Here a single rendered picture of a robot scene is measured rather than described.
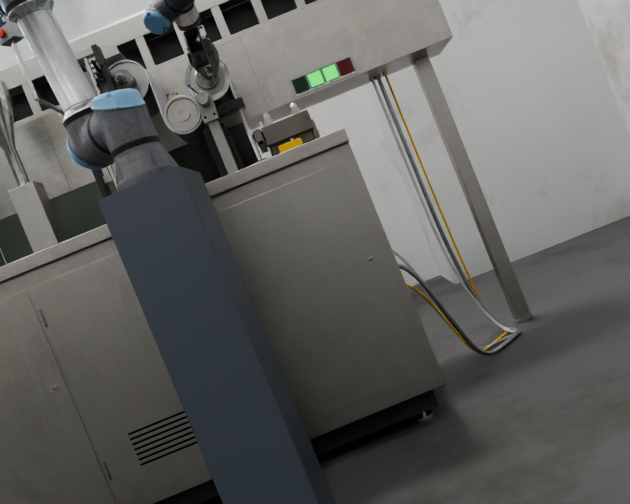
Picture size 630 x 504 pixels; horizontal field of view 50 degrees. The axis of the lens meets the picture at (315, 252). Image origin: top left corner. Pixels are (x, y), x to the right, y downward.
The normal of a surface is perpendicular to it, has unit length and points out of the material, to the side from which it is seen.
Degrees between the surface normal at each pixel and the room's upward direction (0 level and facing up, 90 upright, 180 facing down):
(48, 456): 90
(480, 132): 90
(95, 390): 90
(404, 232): 90
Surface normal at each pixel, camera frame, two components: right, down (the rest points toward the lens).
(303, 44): 0.02, 0.02
